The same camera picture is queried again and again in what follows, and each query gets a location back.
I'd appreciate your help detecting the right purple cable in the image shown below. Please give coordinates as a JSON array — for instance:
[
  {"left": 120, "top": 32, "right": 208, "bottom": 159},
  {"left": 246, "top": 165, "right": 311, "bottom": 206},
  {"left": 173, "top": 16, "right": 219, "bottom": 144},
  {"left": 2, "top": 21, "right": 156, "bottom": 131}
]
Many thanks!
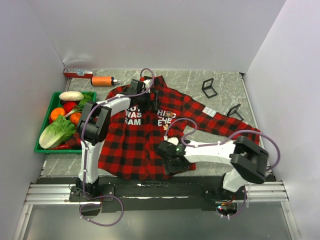
[{"left": 163, "top": 117, "right": 281, "bottom": 219}]

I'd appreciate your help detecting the green plastic basket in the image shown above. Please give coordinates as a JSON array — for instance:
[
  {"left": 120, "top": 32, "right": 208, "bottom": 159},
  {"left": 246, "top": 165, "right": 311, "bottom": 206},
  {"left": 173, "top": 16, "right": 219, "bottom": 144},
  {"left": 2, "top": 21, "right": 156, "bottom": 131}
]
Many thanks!
[{"left": 34, "top": 91, "right": 82, "bottom": 154}]

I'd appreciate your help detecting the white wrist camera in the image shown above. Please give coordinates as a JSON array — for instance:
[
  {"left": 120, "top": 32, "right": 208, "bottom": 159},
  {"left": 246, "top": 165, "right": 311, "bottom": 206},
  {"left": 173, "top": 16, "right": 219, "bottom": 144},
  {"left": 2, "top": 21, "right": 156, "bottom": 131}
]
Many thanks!
[
  {"left": 140, "top": 76, "right": 153, "bottom": 89},
  {"left": 163, "top": 135, "right": 179, "bottom": 146}
]

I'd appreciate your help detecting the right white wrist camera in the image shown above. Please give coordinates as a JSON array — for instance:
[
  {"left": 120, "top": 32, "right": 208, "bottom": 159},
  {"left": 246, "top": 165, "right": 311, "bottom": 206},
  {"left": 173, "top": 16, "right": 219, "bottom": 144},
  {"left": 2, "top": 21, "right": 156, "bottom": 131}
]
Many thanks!
[{"left": 163, "top": 135, "right": 179, "bottom": 146}]

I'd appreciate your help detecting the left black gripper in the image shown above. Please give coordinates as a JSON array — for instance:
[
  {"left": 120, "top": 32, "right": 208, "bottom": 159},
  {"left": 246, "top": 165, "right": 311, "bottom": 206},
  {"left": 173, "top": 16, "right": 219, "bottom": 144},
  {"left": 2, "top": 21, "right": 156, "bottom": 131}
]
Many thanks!
[{"left": 136, "top": 90, "right": 161, "bottom": 111}]

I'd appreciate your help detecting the red black plaid shirt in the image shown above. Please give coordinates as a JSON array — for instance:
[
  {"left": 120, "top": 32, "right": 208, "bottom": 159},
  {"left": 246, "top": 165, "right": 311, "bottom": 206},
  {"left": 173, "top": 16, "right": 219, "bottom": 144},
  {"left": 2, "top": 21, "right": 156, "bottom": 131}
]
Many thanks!
[{"left": 97, "top": 76, "right": 260, "bottom": 180}]

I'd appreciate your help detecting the orange cylindrical bottle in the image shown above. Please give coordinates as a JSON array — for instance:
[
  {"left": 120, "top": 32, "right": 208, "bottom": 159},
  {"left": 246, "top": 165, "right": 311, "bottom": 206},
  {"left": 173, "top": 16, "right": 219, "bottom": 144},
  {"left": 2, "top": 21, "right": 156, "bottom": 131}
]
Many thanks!
[{"left": 90, "top": 76, "right": 120, "bottom": 87}]

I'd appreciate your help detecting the gold leaf brooch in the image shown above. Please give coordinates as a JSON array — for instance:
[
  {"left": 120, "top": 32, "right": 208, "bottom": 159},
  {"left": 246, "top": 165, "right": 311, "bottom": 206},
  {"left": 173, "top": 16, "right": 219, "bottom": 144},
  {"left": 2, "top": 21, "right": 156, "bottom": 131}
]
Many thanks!
[{"left": 162, "top": 124, "right": 169, "bottom": 131}]

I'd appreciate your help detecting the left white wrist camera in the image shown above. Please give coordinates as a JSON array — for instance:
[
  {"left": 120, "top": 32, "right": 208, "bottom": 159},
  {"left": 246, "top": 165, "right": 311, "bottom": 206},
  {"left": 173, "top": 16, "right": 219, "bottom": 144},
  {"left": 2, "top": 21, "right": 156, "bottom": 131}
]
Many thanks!
[{"left": 140, "top": 76, "right": 153, "bottom": 89}]

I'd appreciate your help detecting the black case with orange brooch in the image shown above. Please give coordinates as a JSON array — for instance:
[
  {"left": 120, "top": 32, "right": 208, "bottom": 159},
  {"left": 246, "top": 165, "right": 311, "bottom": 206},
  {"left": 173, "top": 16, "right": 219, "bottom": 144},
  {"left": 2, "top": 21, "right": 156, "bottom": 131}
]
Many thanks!
[{"left": 226, "top": 103, "right": 244, "bottom": 121}]

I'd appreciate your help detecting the toy white radish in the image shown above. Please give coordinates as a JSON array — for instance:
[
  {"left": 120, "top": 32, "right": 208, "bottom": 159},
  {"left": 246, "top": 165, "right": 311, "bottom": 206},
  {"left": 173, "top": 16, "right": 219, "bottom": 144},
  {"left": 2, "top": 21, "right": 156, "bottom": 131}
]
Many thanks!
[{"left": 59, "top": 91, "right": 84, "bottom": 102}]

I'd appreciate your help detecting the toy orange pumpkin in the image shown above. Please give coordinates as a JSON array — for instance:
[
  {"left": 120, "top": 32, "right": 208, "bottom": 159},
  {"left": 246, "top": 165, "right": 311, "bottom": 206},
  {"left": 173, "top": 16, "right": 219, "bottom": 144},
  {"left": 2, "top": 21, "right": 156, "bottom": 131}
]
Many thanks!
[{"left": 69, "top": 112, "right": 82, "bottom": 126}]

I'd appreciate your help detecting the toy napa cabbage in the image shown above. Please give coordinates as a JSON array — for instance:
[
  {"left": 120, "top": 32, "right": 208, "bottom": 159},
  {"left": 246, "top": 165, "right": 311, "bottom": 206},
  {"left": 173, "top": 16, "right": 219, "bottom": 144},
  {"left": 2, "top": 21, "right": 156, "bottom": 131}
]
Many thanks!
[{"left": 38, "top": 115, "right": 76, "bottom": 149}]

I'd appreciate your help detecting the toy green pepper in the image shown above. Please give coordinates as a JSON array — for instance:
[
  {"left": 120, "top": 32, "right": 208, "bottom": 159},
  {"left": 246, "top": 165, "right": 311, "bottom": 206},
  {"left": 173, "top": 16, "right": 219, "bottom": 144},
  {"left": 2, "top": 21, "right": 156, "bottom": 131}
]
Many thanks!
[{"left": 77, "top": 97, "right": 93, "bottom": 109}]

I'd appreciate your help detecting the red rectangular box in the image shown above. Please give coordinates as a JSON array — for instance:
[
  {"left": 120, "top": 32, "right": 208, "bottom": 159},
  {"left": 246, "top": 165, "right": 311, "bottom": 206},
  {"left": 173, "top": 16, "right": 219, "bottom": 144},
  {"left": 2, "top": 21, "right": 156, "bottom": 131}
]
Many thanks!
[{"left": 63, "top": 67, "right": 94, "bottom": 79}]

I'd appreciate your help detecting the toy red chili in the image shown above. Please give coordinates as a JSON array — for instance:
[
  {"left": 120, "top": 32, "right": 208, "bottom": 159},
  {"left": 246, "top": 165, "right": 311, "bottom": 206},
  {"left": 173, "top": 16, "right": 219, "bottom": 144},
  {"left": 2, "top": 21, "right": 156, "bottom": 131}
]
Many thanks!
[{"left": 51, "top": 143, "right": 71, "bottom": 150}]

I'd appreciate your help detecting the toy orange fruit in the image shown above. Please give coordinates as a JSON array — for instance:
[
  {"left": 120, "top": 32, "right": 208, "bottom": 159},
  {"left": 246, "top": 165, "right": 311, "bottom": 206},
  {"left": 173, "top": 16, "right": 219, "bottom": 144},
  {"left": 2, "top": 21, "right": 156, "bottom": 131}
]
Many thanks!
[{"left": 50, "top": 107, "right": 67, "bottom": 121}]

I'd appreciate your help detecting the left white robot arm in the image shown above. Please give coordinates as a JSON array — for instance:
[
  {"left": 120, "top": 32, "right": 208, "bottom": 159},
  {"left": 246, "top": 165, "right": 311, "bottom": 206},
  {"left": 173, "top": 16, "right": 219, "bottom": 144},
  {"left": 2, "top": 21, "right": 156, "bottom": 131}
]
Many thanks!
[{"left": 75, "top": 79, "right": 161, "bottom": 201}]

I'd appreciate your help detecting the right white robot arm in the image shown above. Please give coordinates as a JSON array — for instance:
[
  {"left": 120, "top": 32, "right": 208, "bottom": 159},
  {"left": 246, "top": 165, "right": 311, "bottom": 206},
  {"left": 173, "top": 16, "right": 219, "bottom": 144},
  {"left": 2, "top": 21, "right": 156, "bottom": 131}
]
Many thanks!
[{"left": 156, "top": 136, "right": 269, "bottom": 200}]

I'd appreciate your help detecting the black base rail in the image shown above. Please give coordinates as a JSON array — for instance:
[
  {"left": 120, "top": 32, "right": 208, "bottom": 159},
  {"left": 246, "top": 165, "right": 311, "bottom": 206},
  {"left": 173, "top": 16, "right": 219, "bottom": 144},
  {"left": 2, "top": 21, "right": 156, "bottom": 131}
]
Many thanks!
[{"left": 69, "top": 176, "right": 246, "bottom": 213}]

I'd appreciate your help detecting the black case with gold brooch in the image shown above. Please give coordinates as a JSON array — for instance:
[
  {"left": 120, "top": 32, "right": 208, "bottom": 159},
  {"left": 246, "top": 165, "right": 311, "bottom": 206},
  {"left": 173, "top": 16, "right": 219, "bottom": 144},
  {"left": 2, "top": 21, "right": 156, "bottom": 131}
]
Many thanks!
[{"left": 201, "top": 78, "right": 218, "bottom": 99}]

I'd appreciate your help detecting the toy red tomato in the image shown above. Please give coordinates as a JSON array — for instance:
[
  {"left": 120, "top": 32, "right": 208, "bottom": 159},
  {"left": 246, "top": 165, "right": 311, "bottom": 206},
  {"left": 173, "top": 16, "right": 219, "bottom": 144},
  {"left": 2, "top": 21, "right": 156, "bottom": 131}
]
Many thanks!
[{"left": 62, "top": 101, "right": 77, "bottom": 114}]

